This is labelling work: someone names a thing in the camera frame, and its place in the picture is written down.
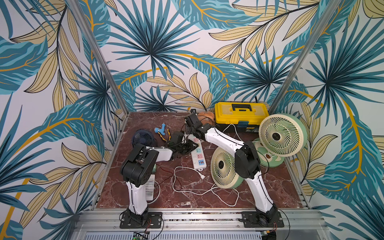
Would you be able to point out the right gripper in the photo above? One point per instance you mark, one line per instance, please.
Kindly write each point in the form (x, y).
(191, 120)

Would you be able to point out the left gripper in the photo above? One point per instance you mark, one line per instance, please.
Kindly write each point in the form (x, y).
(190, 147)

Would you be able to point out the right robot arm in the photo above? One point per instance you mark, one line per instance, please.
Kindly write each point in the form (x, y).
(247, 163)

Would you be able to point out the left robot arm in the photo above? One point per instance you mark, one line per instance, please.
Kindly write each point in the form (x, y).
(138, 167)

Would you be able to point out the orange mini fan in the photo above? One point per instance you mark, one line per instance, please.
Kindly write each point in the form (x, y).
(206, 118)

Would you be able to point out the white power strip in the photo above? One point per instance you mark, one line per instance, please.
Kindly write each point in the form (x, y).
(198, 156)

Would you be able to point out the navy blue mini fan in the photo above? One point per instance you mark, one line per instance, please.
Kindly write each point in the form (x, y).
(143, 137)

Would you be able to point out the small green desk fan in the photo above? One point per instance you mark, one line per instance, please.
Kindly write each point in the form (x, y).
(223, 170)

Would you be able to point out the white mini fan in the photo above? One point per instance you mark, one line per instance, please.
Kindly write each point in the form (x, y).
(150, 185)

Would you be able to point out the large green standing fan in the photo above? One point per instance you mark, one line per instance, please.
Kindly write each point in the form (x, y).
(280, 136)

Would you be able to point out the yellow black pliers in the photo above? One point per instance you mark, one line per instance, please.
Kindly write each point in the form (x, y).
(164, 137)

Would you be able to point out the blue plastic faucet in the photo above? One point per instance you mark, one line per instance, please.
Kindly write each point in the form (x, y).
(161, 130)

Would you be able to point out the yellow black toolbox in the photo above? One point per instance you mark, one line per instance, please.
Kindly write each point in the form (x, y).
(240, 117)

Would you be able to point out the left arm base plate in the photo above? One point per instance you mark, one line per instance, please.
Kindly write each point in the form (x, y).
(150, 220)

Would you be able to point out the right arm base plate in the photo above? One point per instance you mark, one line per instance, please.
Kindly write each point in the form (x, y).
(256, 220)

